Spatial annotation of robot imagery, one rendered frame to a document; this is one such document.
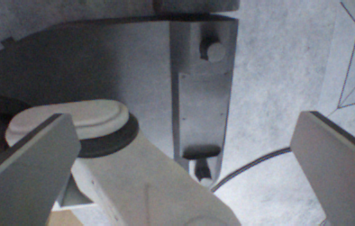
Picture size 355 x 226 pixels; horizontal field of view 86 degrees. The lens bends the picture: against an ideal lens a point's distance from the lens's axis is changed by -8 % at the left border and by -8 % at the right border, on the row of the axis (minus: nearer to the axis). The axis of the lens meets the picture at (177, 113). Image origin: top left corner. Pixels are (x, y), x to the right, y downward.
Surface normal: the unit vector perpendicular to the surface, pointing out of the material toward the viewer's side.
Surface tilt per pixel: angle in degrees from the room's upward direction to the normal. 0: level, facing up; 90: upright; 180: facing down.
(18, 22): 0
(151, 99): 0
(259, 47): 0
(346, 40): 10
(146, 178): 90
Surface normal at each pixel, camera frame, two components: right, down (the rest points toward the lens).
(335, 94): 0.01, 0.53
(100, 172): -0.02, -0.86
